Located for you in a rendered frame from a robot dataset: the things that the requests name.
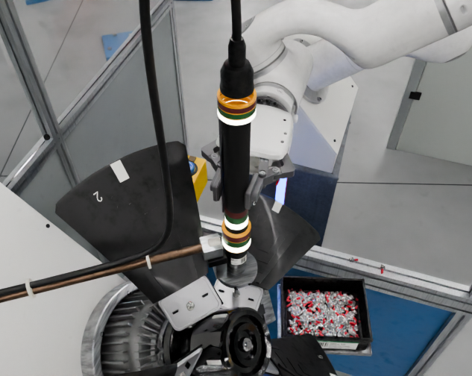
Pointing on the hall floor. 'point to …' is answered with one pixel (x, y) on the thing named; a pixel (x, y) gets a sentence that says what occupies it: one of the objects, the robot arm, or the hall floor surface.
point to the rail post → (438, 344)
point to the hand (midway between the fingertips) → (236, 187)
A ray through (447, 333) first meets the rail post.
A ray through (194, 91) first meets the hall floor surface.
